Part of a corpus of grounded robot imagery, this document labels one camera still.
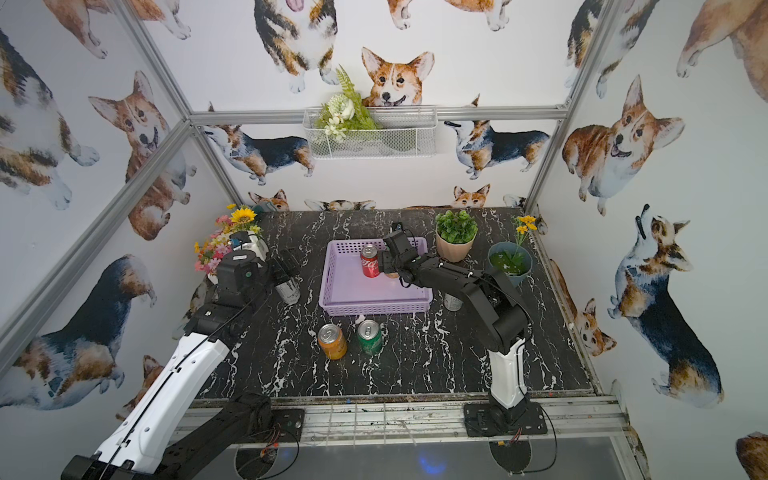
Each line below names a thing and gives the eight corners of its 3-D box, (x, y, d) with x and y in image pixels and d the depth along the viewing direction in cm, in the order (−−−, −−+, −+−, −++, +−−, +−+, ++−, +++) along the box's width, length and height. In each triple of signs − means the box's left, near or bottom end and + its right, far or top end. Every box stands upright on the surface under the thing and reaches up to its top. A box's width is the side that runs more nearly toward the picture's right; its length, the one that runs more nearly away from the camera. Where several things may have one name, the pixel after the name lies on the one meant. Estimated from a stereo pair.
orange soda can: (325, 360, 86) (316, 345, 77) (328, 339, 90) (320, 323, 81) (346, 360, 86) (339, 345, 77) (348, 339, 90) (342, 323, 81)
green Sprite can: (360, 355, 87) (356, 341, 78) (362, 335, 90) (358, 319, 82) (381, 355, 87) (379, 341, 78) (382, 335, 90) (380, 319, 82)
